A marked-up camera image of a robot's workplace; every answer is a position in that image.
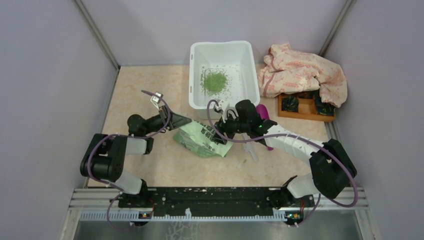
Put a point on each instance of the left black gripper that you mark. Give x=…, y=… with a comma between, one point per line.
x=177, y=120

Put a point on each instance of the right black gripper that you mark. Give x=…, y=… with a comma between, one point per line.
x=222, y=128

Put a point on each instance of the green cat litter bag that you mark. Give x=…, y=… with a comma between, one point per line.
x=197, y=137

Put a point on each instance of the white bag clip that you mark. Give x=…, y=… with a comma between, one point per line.
x=248, y=147

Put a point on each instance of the purple plastic scoop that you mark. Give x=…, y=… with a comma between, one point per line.
x=265, y=112

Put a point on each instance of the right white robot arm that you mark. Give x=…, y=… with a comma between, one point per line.
x=332, y=171

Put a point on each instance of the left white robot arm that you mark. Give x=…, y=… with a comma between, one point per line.
x=105, y=156

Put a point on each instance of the green cat litter pile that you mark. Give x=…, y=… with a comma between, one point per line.
x=221, y=82

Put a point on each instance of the white plastic litter box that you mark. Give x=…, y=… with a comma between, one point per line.
x=209, y=54

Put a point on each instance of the dark patterned cloth bundle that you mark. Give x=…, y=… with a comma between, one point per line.
x=290, y=104

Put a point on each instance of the wooden tray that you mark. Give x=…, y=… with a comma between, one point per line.
x=306, y=108

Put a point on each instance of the pink patterned cloth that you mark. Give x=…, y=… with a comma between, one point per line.
x=289, y=71

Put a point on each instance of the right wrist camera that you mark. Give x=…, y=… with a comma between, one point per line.
x=228, y=112

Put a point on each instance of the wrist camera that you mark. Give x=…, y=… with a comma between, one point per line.
x=156, y=99
x=228, y=112

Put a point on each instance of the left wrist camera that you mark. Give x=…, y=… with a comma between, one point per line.
x=156, y=99

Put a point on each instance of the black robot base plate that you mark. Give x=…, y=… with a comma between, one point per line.
x=224, y=201

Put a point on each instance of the aluminium frame rail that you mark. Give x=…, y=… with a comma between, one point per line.
x=101, y=204

